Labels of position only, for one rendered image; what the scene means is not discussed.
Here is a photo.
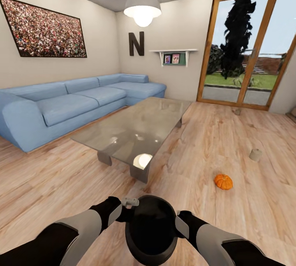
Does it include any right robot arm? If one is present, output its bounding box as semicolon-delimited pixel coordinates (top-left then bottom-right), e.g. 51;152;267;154
169;210;286;266

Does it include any pumpkin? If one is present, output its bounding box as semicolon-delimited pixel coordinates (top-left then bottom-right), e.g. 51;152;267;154
214;174;232;190

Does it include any cauldron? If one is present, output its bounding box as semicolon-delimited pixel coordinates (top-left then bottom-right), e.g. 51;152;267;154
125;195;178;266

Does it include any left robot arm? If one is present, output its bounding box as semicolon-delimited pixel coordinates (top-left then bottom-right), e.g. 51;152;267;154
0;196;139;266

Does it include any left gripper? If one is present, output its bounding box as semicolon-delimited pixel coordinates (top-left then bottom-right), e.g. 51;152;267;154
118;206;134;223

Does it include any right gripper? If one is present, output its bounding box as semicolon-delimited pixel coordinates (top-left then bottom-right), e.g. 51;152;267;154
169;222;185;238

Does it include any pillar candle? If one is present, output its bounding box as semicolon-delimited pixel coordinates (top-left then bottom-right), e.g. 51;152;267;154
249;149;262;161
235;109;241;116

